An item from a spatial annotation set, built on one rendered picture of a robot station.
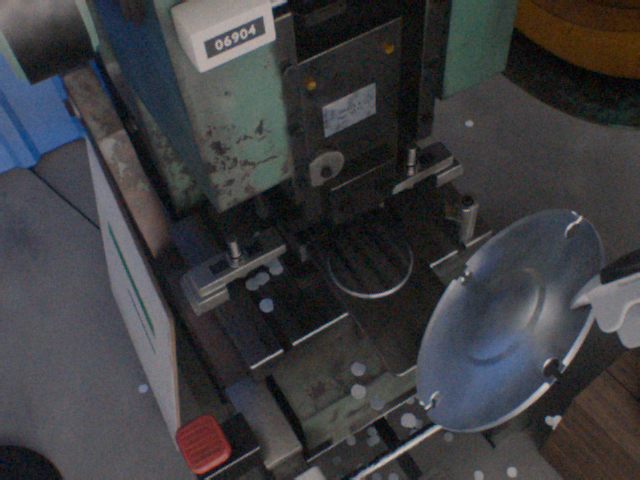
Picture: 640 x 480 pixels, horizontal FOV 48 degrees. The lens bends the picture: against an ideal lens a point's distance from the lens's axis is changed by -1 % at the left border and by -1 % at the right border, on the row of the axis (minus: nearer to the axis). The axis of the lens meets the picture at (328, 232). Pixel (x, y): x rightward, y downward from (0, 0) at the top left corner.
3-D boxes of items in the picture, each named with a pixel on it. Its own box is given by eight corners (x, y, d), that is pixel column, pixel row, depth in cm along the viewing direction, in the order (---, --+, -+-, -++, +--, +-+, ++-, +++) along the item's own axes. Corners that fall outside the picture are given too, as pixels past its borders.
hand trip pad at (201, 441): (242, 467, 101) (233, 451, 95) (203, 490, 100) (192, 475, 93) (220, 425, 105) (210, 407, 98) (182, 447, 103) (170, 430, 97)
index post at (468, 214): (474, 235, 118) (481, 201, 110) (459, 244, 117) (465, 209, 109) (463, 223, 119) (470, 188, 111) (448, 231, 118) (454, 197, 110)
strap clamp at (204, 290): (292, 265, 116) (285, 230, 108) (197, 316, 112) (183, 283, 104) (274, 238, 119) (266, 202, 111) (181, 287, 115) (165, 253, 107)
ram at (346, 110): (416, 194, 100) (429, 26, 75) (322, 244, 96) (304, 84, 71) (349, 115, 108) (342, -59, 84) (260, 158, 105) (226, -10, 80)
